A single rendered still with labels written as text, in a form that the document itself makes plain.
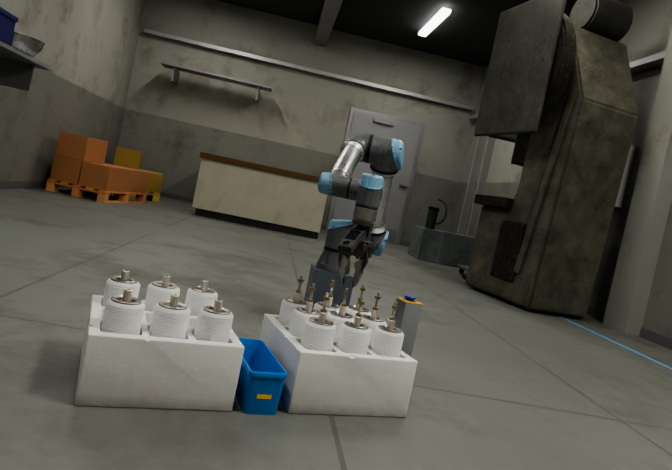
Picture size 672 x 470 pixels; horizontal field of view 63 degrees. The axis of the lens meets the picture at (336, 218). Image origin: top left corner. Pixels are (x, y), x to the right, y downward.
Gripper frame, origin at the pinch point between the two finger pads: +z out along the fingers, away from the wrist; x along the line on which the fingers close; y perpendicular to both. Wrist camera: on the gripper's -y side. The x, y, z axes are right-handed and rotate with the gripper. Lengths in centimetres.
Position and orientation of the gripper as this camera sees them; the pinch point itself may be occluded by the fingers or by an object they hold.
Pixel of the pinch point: (347, 281)
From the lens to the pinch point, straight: 178.9
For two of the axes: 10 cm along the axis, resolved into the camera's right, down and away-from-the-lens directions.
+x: -8.9, -2.1, 4.1
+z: -2.1, 9.8, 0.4
